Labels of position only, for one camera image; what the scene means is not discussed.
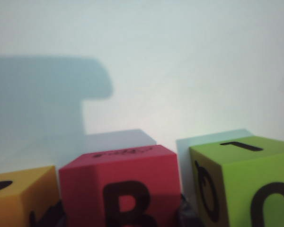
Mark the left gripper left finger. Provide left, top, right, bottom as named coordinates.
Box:
left=41, top=200, right=67, bottom=227

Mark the yellow block with letter Q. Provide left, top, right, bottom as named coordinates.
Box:
left=0, top=165, right=62, bottom=227

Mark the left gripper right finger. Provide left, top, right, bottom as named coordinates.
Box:
left=178, top=193, right=202, bottom=227

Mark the pink block with letter T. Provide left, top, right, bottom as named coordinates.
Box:
left=58, top=144, right=183, bottom=227

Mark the green block with letter O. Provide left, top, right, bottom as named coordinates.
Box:
left=188, top=135, right=284, bottom=227

